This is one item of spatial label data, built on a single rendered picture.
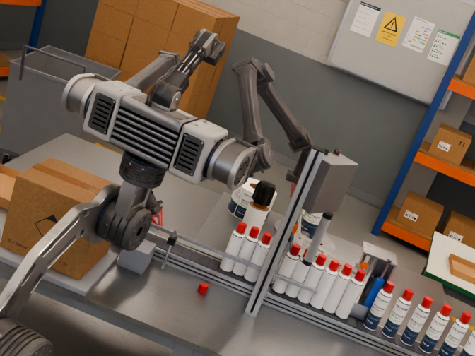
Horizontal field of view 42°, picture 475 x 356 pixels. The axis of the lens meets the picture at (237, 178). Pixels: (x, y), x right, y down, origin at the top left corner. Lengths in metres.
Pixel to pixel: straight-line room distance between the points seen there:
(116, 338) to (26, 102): 2.16
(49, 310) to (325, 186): 1.54
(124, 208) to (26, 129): 2.87
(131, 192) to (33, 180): 0.40
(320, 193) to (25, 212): 0.98
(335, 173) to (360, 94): 4.64
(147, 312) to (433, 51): 4.88
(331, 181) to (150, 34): 3.89
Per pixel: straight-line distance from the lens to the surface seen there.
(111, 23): 5.95
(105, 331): 3.05
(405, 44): 6.53
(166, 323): 2.13
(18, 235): 2.21
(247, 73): 2.10
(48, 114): 4.61
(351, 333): 2.47
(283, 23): 6.90
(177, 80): 1.82
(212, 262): 2.47
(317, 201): 2.12
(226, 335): 2.18
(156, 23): 5.77
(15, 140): 4.77
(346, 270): 2.40
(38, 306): 3.11
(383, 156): 6.79
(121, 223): 1.90
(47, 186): 2.10
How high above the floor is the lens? 2.01
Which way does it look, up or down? 19 degrees down
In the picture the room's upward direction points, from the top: 20 degrees clockwise
